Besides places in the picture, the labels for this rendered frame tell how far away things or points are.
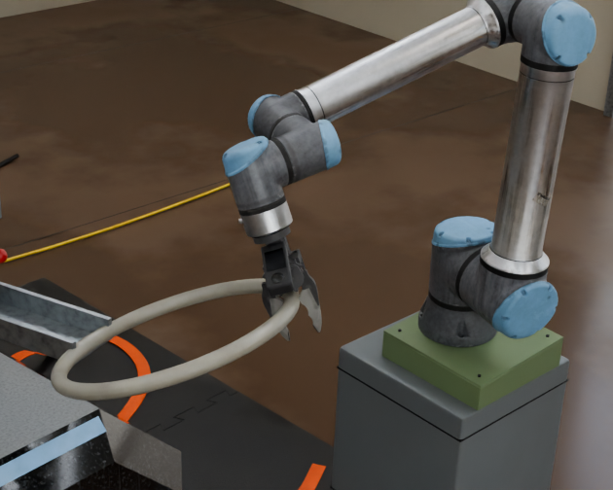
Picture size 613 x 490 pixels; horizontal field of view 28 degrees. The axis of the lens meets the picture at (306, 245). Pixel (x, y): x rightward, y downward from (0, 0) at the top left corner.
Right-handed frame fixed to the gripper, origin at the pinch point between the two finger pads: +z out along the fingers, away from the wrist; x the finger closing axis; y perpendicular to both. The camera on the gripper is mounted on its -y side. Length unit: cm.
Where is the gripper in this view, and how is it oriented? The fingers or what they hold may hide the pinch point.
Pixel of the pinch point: (302, 332)
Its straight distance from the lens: 229.9
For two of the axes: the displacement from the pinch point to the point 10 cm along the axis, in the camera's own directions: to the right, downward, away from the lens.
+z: 3.0, 9.2, 2.5
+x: -9.5, 2.8, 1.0
